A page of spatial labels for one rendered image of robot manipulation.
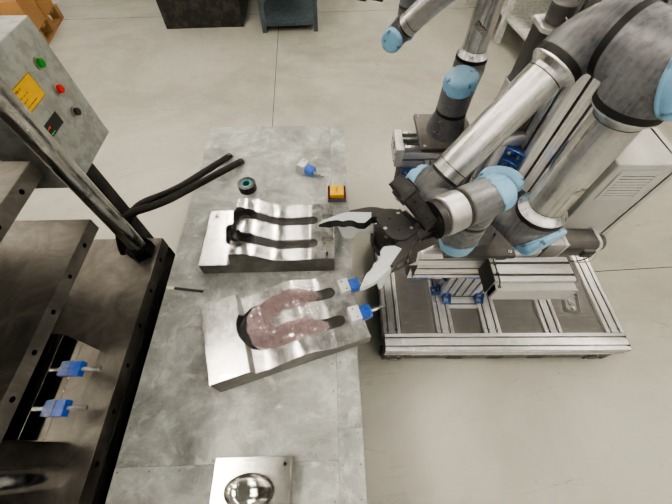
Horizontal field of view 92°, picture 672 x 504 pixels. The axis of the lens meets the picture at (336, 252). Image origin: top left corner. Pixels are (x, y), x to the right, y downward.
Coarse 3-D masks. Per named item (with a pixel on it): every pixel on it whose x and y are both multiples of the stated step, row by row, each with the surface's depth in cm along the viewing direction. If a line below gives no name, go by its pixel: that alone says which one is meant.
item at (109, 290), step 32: (96, 256) 130; (128, 256) 130; (160, 256) 133; (96, 288) 122; (128, 288) 122; (64, 320) 116; (96, 320) 116; (128, 320) 116; (128, 352) 111; (96, 384) 104; (96, 416) 99; (0, 448) 95; (32, 448) 95; (64, 448) 95; (96, 448) 95; (96, 480) 95
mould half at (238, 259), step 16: (256, 208) 125; (272, 208) 129; (288, 208) 131; (304, 208) 130; (320, 208) 130; (208, 224) 129; (224, 224) 129; (240, 224) 120; (256, 224) 122; (272, 224) 125; (208, 240) 125; (224, 240) 125; (320, 240) 122; (208, 256) 121; (224, 256) 121; (240, 256) 114; (256, 256) 115; (272, 256) 118; (288, 256) 118; (304, 256) 118; (320, 256) 118; (208, 272) 123; (224, 272) 124; (240, 272) 124
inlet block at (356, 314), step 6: (354, 306) 108; (360, 306) 110; (366, 306) 110; (378, 306) 111; (384, 306) 110; (348, 312) 108; (354, 312) 107; (360, 312) 107; (366, 312) 108; (354, 318) 106; (360, 318) 106; (366, 318) 109
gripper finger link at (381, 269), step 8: (384, 248) 51; (392, 248) 51; (400, 248) 50; (384, 256) 50; (392, 256) 50; (376, 264) 49; (384, 264) 49; (368, 272) 48; (376, 272) 48; (384, 272) 48; (368, 280) 48; (376, 280) 48; (384, 280) 52; (360, 288) 48
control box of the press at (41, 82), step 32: (0, 32) 88; (32, 32) 95; (0, 64) 85; (32, 64) 95; (32, 96) 94; (64, 96) 106; (0, 128) 91; (64, 128) 106; (96, 128) 120; (32, 160) 101
